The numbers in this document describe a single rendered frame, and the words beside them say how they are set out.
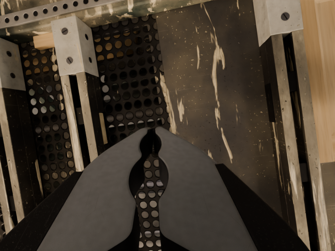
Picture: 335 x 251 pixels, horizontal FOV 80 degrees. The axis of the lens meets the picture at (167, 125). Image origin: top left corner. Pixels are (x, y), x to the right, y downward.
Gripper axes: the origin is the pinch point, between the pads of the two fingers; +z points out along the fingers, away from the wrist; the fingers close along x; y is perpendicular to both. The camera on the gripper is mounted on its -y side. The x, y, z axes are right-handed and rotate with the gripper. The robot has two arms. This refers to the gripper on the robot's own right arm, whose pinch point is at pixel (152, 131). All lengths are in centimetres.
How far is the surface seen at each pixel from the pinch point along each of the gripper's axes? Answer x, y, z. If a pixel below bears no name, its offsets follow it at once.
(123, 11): -7.2, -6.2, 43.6
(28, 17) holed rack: -30, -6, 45
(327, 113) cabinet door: 36.4, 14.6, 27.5
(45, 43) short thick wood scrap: -28, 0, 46
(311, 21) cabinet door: 34, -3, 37
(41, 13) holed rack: -26, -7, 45
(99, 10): -12.6, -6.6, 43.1
